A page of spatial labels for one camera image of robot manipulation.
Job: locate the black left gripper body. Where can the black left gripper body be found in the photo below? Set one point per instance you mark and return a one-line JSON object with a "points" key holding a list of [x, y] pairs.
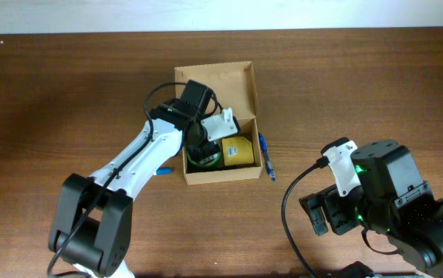
{"points": [[203, 153]]}

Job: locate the green tape roll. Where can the green tape roll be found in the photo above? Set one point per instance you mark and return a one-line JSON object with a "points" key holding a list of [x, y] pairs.
{"points": [[203, 158]]}

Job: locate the blue ballpoint pen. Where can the blue ballpoint pen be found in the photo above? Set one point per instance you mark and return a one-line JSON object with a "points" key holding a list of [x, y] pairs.
{"points": [[268, 165]]}

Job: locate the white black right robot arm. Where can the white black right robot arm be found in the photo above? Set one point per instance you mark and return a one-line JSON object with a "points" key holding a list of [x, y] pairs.
{"points": [[378, 186]]}

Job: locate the blue white marker pen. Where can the blue white marker pen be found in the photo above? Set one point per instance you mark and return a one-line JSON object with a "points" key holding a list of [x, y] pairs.
{"points": [[163, 171]]}

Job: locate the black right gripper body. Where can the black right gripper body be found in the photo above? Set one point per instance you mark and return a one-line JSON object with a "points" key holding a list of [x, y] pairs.
{"points": [[332, 212]]}

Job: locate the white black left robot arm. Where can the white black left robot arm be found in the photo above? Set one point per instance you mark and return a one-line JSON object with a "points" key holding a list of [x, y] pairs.
{"points": [[92, 225]]}

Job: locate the brown cardboard box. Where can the brown cardboard box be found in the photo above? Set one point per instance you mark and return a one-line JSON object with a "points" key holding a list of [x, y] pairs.
{"points": [[234, 86]]}

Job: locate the yellow spiral notepad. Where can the yellow spiral notepad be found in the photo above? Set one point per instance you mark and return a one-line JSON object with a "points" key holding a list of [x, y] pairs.
{"points": [[237, 151]]}

